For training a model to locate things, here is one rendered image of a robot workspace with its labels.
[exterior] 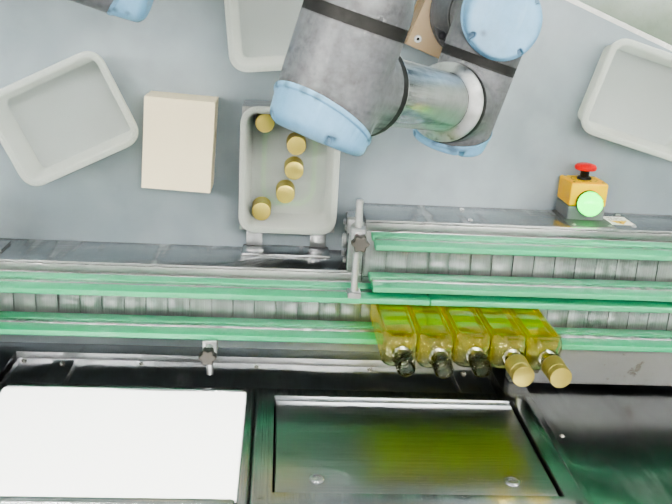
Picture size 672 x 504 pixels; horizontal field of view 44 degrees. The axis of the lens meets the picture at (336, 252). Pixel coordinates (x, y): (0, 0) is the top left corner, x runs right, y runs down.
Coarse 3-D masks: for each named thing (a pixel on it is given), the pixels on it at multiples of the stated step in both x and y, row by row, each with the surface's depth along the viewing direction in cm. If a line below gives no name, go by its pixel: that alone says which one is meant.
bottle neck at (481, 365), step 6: (474, 348) 131; (480, 348) 131; (468, 354) 131; (474, 354) 129; (480, 354) 129; (468, 360) 130; (474, 360) 128; (480, 360) 127; (486, 360) 127; (474, 366) 127; (480, 366) 130; (486, 366) 128; (474, 372) 127; (480, 372) 128; (486, 372) 127
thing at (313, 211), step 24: (240, 144) 145; (264, 144) 152; (312, 144) 152; (240, 168) 146; (264, 168) 153; (312, 168) 154; (336, 168) 147; (240, 192) 147; (264, 192) 155; (312, 192) 155; (336, 192) 148; (240, 216) 148; (288, 216) 155; (312, 216) 156; (336, 216) 150
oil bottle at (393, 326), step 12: (372, 312) 148; (384, 312) 140; (396, 312) 140; (408, 312) 141; (372, 324) 147; (384, 324) 135; (396, 324) 135; (408, 324) 135; (384, 336) 132; (396, 336) 131; (408, 336) 131; (384, 348) 132; (384, 360) 132
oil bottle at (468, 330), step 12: (444, 312) 143; (456, 312) 141; (468, 312) 141; (456, 324) 136; (468, 324) 136; (480, 324) 137; (456, 336) 133; (468, 336) 132; (480, 336) 132; (456, 348) 133; (468, 348) 131; (456, 360) 133
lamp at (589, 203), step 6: (582, 192) 152; (588, 192) 151; (594, 192) 152; (582, 198) 151; (588, 198) 150; (594, 198) 150; (600, 198) 150; (576, 204) 152; (582, 204) 151; (588, 204) 150; (594, 204) 150; (600, 204) 150; (582, 210) 151; (588, 210) 151; (594, 210) 151; (600, 210) 151
